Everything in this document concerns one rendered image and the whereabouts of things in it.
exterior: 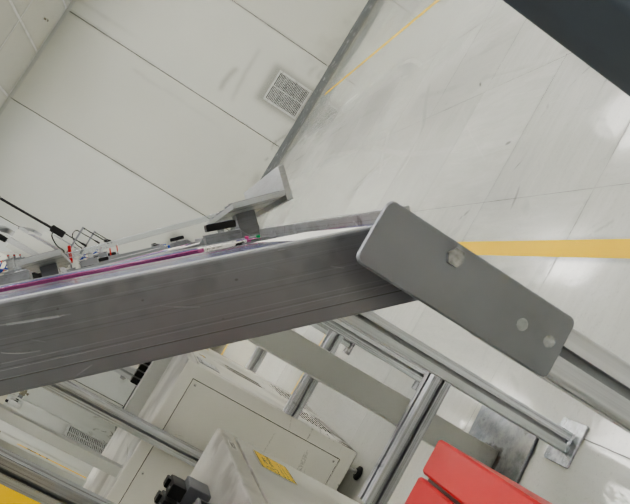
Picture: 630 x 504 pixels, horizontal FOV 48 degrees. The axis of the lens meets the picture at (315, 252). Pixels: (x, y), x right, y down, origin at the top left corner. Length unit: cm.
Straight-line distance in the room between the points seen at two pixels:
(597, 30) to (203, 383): 133
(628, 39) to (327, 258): 76
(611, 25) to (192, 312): 84
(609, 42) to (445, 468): 103
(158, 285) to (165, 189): 813
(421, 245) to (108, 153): 823
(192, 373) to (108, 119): 691
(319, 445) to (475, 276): 161
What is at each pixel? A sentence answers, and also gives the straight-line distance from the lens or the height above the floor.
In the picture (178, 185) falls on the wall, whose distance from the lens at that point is 864.
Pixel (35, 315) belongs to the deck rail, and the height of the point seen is 92.
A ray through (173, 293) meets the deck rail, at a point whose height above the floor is 85.
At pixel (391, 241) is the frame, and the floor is 74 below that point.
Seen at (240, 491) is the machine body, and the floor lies 62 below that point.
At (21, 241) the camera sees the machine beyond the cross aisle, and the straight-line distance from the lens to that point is 567.
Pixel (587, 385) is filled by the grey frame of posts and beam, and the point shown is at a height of 56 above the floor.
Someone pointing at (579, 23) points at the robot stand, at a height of 51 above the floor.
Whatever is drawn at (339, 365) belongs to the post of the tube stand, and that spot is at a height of 42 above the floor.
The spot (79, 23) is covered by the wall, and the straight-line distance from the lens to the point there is 900.
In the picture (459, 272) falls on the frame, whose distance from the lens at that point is 51.
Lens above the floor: 88
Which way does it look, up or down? 12 degrees down
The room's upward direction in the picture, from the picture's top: 58 degrees counter-clockwise
